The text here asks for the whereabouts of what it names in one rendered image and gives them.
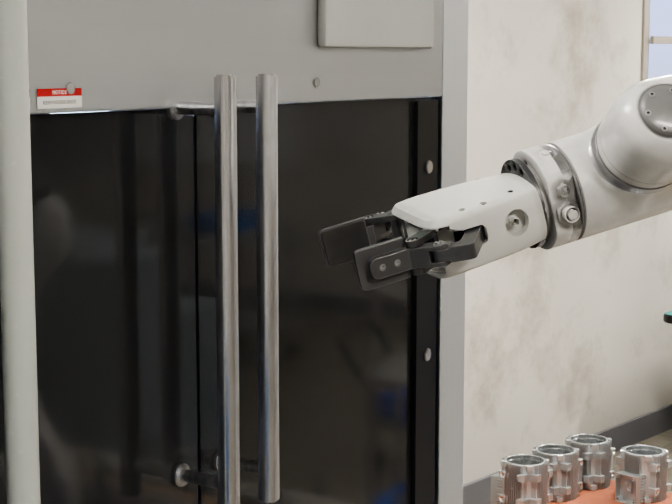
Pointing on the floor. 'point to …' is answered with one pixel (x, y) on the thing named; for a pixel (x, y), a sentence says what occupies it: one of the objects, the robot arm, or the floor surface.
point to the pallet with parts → (584, 474)
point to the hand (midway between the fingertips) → (350, 256)
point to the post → (451, 388)
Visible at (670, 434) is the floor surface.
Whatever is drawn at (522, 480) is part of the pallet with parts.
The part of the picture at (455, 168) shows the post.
